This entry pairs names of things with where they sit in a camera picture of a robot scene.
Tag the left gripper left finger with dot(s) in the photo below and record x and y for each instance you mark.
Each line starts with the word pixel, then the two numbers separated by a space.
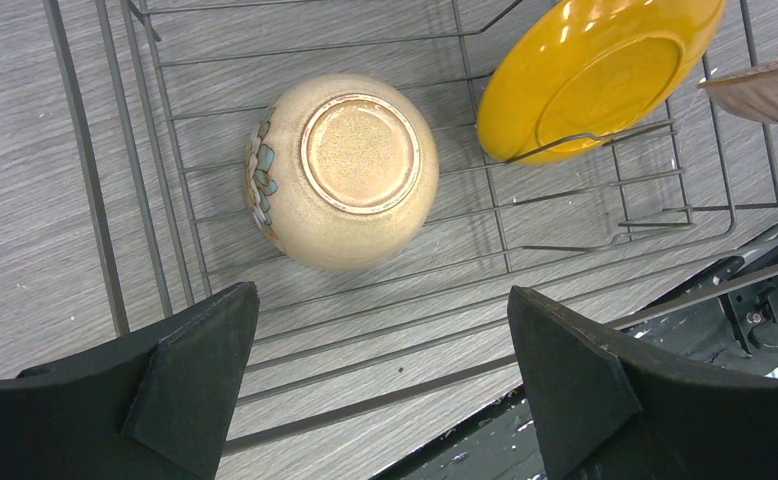
pixel 156 403

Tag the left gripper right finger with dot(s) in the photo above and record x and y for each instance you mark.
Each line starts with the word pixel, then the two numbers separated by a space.
pixel 608 406

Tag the amber glass bowl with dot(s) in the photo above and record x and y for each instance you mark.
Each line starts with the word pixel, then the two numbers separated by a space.
pixel 750 93

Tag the beige floral bowl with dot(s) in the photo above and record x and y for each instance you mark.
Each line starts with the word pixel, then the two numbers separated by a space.
pixel 341 172

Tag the yellow plate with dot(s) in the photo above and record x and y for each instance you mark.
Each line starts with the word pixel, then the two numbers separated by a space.
pixel 588 69

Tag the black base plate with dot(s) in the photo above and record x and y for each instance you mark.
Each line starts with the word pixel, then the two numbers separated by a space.
pixel 726 316

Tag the black wire dish rack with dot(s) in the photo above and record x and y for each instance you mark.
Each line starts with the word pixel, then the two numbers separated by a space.
pixel 420 341

